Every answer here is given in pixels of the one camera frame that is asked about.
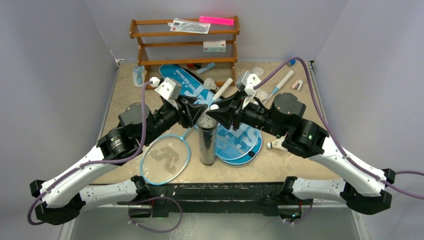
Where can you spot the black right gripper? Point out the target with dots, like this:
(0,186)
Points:
(237,112)

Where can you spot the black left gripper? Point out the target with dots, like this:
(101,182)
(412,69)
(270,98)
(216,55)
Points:
(188,113)

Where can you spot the black shuttlecock tube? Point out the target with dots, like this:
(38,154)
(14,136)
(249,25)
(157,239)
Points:
(207,140)

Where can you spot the shuttlecock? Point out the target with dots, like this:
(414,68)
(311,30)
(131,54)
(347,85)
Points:
(210,117)
(210,84)
(277,144)
(260,97)

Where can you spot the clear tube lid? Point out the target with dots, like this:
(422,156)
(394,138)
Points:
(259,71)

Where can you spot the blue racket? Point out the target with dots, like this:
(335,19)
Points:
(232,144)
(165,158)

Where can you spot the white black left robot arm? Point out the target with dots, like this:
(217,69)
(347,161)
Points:
(62,198)

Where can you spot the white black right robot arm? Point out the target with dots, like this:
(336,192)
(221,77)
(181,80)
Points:
(360,186)

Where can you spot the blue racket bag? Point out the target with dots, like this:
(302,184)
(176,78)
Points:
(192,86)

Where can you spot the blue racket on bag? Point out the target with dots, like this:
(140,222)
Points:
(232,144)

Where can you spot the red black stamp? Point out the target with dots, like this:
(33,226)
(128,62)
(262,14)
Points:
(194,65)

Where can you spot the white green small box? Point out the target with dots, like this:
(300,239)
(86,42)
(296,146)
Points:
(214,46)

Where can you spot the blue white packaged item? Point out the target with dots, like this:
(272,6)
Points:
(138,76)

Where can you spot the wooden shelf rack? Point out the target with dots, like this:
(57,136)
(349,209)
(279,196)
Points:
(160,43)

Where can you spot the pink white small clip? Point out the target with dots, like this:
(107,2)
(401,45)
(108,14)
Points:
(297,85)

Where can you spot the blue white eraser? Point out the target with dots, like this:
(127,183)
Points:
(291,63)

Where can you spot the white plastic package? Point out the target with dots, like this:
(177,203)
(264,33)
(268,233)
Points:
(187,26)

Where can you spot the pink ruler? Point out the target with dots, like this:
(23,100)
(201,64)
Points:
(217,20)

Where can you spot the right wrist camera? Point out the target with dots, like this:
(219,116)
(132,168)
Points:
(248,81)

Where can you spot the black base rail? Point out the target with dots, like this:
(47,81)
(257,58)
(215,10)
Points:
(266,198)

